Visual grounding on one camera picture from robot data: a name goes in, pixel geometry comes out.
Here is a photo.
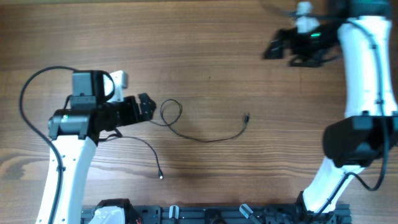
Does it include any thin black usb cable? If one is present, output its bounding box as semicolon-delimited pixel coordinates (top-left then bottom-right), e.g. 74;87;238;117
148;98;251;143

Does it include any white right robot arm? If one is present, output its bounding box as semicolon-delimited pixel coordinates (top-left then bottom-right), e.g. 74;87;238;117
263;1;397;223

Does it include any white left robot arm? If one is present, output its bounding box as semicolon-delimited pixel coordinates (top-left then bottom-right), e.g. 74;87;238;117
36;70;156;223

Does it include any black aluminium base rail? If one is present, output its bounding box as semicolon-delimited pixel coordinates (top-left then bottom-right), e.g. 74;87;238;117
81;203;352;224

